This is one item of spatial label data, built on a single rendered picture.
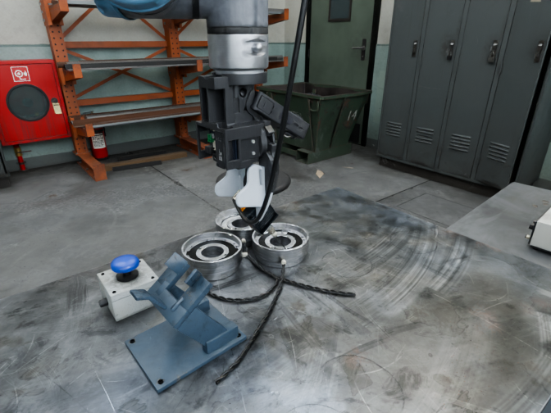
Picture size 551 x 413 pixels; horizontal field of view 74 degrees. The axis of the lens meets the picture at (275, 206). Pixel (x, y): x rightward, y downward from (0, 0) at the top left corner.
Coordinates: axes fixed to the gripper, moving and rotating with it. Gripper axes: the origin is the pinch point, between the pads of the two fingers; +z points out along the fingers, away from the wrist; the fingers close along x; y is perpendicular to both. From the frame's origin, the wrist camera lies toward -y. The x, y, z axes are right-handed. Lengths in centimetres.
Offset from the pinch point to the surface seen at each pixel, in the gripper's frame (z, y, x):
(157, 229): 93, -53, -176
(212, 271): 11.0, 6.1, -4.0
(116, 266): 6.1, 19.5, -7.9
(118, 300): 9.9, 20.8, -5.3
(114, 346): 13.3, 23.6, -0.9
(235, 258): 9.9, 1.9, -3.3
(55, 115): 42, -44, -357
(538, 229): 19, -71, 23
